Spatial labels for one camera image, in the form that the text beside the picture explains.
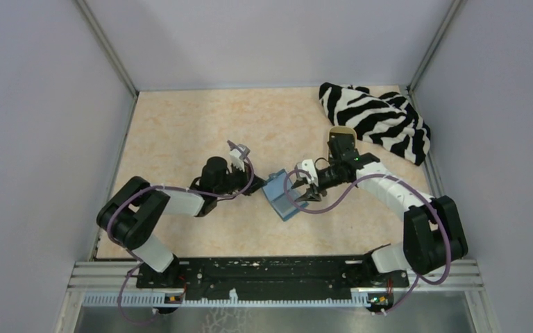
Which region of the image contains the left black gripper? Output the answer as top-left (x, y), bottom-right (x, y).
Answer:
top-left (214, 160), bottom-right (267, 196)

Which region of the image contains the blue leather card holder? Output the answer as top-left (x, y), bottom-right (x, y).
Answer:
top-left (262, 169), bottom-right (300, 221)

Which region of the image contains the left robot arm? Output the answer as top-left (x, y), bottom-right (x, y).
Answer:
top-left (96, 156), bottom-right (266, 287)

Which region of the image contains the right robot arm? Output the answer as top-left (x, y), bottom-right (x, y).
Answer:
top-left (284, 134), bottom-right (468, 286)

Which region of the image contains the zebra striped cloth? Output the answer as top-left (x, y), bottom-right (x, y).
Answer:
top-left (319, 82), bottom-right (432, 166)

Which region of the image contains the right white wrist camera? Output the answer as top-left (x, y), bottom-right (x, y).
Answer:
top-left (295, 159), bottom-right (319, 185)

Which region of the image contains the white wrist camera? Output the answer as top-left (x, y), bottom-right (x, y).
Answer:
top-left (227, 140), bottom-right (250, 171)
top-left (295, 159), bottom-right (319, 185)

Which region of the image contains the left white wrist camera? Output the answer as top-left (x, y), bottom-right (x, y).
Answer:
top-left (227, 140), bottom-right (250, 171)

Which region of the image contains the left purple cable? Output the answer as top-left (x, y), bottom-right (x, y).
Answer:
top-left (105, 142), bottom-right (256, 327)

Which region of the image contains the purple cable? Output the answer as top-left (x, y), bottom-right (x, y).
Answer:
top-left (282, 169), bottom-right (454, 316)
top-left (105, 142), bottom-right (256, 327)

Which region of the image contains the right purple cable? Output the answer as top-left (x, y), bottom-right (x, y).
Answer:
top-left (282, 169), bottom-right (454, 316)

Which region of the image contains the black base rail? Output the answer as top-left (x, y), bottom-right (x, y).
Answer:
top-left (136, 254), bottom-right (409, 301)

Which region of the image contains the white slotted cable duct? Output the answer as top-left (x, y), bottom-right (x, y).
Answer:
top-left (82, 291), bottom-right (373, 309)

